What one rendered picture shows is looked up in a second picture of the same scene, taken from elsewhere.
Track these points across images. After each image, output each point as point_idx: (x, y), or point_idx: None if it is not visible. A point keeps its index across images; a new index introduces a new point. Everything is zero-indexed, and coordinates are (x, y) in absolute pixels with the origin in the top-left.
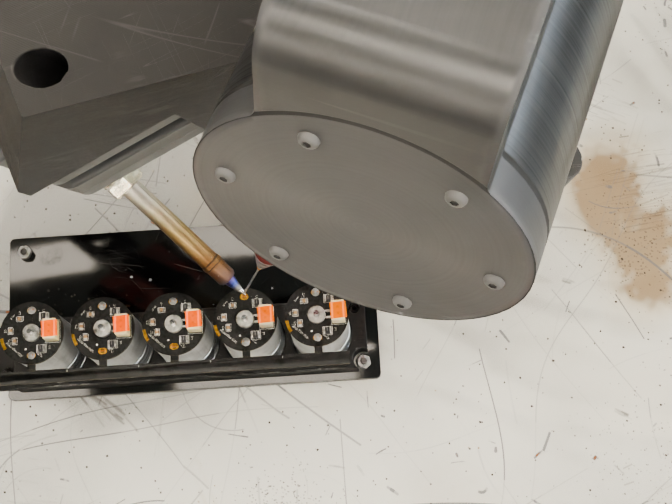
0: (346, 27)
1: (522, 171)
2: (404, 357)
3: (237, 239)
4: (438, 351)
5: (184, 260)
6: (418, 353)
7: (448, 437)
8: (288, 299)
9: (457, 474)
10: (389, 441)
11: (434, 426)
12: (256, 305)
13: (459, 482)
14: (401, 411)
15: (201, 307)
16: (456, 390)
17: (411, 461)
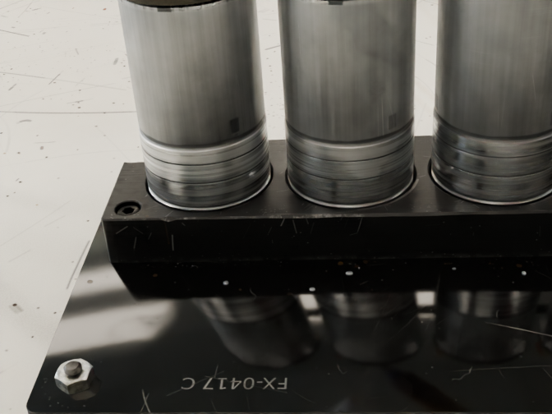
0: None
1: None
2: (70, 241)
3: (398, 380)
4: (3, 246)
5: (542, 345)
6: (41, 245)
7: (44, 162)
8: (276, 272)
9: (52, 132)
10: (140, 159)
11: (60, 172)
12: None
13: (52, 127)
14: (106, 185)
15: (481, 265)
16: (1, 204)
17: (114, 143)
